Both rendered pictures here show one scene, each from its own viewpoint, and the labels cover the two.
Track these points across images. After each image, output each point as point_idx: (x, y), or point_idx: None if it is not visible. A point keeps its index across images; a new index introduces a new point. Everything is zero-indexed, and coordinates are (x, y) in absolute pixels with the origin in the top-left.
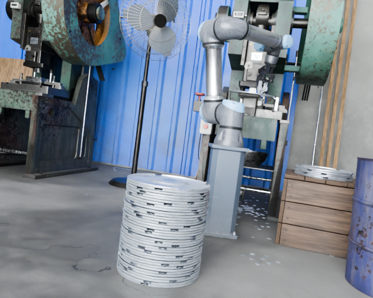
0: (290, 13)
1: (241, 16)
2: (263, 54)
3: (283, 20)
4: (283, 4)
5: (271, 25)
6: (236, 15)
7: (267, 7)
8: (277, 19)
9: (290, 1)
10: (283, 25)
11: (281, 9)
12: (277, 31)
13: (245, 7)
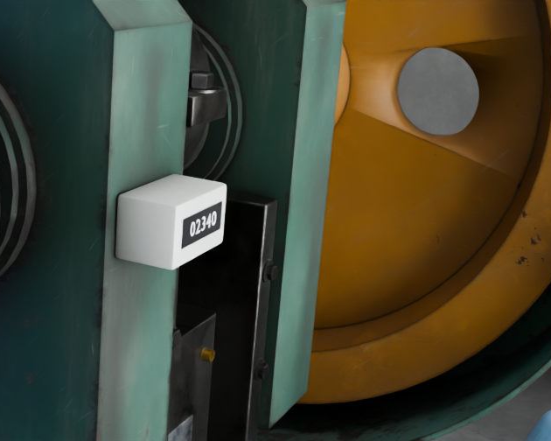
0: (332, 97)
1: (214, 242)
2: (194, 418)
3: (313, 157)
4: (317, 33)
5: (184, 164)
6: (191, 246)
7: (201, 43)
8: (296, 159)
9: (338, 4)
10: (310, 192)
11: (310, 72)
12: (291, 245)
13: (176, 108)
